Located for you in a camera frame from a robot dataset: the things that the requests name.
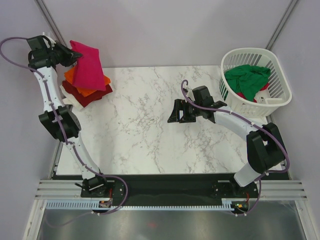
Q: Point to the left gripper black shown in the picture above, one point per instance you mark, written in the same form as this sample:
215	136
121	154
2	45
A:
70	56

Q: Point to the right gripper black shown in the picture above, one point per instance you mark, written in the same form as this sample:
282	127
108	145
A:
179	105

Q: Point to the pink red t shirt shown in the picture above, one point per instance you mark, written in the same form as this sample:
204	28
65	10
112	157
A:
88	73

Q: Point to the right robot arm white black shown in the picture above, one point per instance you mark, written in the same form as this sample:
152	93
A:
264	145

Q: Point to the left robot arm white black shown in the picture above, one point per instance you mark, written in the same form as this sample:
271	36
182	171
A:
63	125

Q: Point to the folded orange t shirt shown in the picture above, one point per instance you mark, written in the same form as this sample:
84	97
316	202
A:
83	91

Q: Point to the folded dark red t shirt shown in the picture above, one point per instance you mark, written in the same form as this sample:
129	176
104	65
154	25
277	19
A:
85	100

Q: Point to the folded white t shirt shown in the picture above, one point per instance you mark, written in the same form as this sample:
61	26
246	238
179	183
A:
69	99

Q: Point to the red garment under green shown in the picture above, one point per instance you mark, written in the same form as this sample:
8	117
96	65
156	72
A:
250	94

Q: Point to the green t shirt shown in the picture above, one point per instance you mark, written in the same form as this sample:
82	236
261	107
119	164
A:
241	78

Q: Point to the white plastic laundry basket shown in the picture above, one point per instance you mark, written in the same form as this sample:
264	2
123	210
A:
277	93

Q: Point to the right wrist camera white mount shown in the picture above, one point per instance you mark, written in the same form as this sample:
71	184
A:
189	93

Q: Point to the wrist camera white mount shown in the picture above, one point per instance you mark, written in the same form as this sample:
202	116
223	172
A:
48	39
189	93

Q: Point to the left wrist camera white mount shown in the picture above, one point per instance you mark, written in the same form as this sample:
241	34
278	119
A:
48	39

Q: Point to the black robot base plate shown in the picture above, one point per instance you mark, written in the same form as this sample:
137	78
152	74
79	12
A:
171	189

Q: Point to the white slotted cable duct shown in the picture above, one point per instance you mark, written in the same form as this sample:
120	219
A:
95	205

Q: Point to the aluminium frame rail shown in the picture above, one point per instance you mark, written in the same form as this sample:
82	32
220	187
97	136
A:
271	190

